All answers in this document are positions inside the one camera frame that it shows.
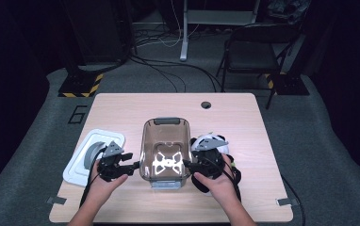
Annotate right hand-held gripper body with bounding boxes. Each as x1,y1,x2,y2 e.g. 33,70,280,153
196,137,229,179

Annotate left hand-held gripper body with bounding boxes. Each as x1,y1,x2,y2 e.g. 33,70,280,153
96,140,125,183

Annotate panda plush toy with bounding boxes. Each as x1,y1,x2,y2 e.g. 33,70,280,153
189,133,243,198

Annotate white storage box lid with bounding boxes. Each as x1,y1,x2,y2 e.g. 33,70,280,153
62,128,126,188

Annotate clear plastic storage box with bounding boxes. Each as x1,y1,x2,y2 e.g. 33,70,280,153
139,117,192,190

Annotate person's left hand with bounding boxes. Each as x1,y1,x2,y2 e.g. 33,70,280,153
88,159,129,206

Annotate person's right hand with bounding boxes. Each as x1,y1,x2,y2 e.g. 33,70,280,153
193,153,238,206

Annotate grey tape strip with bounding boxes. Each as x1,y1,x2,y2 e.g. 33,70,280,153
45,196,68,205
275,197,301,207

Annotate black yellow striped stand base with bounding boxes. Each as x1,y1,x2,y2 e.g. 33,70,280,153
265,73,311,96
57,73,105,98

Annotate black folding chair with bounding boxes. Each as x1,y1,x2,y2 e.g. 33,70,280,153
216,23,299,111

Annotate dark bundle of gear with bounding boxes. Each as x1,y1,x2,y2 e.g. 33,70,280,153
266,0,312,25

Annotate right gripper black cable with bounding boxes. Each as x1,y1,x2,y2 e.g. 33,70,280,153
211,155,243,202

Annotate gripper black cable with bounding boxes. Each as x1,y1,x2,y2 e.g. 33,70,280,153
211,155,243,202
79,150,107,209

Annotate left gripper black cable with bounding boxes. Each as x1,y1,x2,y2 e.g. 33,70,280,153
79,150,107,209

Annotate black floor cables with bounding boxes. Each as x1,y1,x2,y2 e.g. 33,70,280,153
130,54,223,94

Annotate black cable beside table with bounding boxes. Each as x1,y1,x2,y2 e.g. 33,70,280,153
281,173,306,226

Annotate white floor cables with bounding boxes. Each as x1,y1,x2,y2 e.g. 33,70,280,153
133,0,202,49

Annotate white metal desk frame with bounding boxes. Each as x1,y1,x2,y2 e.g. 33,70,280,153
179,0,261,62

